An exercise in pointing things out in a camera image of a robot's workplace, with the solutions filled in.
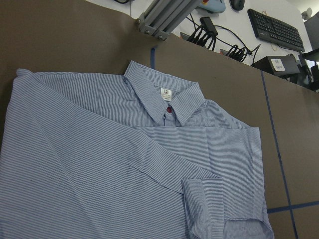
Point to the blue striped button shirt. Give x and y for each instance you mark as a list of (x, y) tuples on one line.
[(142, 155)]

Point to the grey teach pendant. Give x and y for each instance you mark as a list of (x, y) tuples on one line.
[(213, 6)]

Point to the black box with label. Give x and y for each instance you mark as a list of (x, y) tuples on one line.
[(284, 67)]

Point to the black keyboard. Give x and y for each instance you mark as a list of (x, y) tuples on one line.
[(275, 31)]

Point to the aluminium frame post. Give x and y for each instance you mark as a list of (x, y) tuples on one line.
[(163, 16)]

